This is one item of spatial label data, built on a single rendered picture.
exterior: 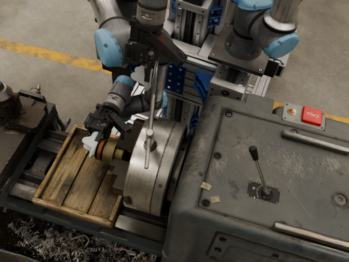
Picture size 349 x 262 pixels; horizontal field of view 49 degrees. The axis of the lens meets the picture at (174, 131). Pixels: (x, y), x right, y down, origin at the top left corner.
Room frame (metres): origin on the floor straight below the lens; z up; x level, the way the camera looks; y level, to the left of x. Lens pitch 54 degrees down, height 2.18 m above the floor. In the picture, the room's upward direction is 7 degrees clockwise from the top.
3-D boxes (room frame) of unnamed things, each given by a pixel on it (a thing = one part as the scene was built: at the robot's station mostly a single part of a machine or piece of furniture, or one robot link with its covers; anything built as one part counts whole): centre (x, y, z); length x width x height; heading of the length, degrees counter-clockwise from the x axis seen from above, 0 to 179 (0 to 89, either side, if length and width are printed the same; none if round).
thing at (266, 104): (0.81, -0.26, 1.24); 0.09 x 0.08 x 0.03; 80
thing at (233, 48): (1.18, -0.23, 1.21); 0.15 x 0.15 x 0.10
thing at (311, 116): (0.78, -0.43, 1.26); 0.06 x 0.06 x 0.02; 80
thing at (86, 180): (0.68, 0.29, 0.89); 0.36 x 0.30 x 0.04; 170
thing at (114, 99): (0.87, 0.24, 1.09); 0.08 x 0.05 x 0.08; 78
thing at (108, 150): (0.67, 0.20, 1.08); 0.09 x 0.09 x 0.09; 80
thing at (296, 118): (0.78, -0.40, 1.23); 0.13 x 0.08 x 0.05; 80
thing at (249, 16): (1.17, -0.23, 1.33); 0.13 x 0.12 x 0.14; 32
